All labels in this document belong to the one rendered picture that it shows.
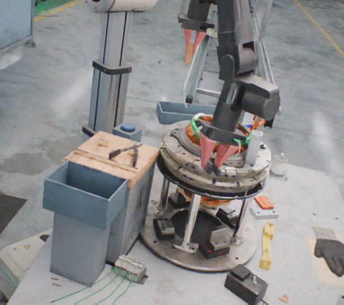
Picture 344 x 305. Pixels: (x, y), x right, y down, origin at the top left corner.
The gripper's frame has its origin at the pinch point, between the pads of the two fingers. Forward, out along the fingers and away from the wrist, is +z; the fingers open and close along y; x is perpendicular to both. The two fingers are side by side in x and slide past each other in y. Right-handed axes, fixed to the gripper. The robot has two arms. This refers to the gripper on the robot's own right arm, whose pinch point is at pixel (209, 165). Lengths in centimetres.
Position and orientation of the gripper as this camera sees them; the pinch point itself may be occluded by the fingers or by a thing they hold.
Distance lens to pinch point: 100.8
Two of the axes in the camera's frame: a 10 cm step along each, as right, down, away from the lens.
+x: -2.1, -2.8, 9.4
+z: -3.0, 9.3, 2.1
